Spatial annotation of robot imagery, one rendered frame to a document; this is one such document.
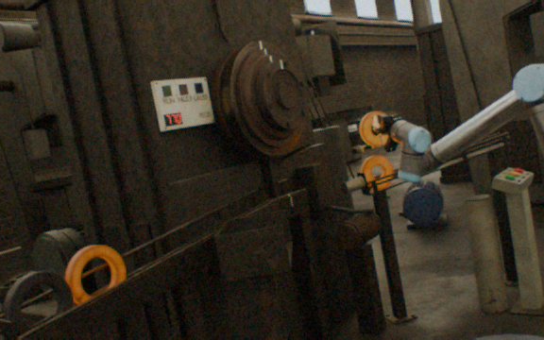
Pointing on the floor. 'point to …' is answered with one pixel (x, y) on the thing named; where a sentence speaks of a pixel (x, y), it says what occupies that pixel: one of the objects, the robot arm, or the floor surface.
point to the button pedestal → (524, 246)
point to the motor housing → (364, 270)
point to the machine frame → (176, 153)
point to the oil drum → (331, 138)
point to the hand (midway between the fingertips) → (375, 125)
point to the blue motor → (424, 206)
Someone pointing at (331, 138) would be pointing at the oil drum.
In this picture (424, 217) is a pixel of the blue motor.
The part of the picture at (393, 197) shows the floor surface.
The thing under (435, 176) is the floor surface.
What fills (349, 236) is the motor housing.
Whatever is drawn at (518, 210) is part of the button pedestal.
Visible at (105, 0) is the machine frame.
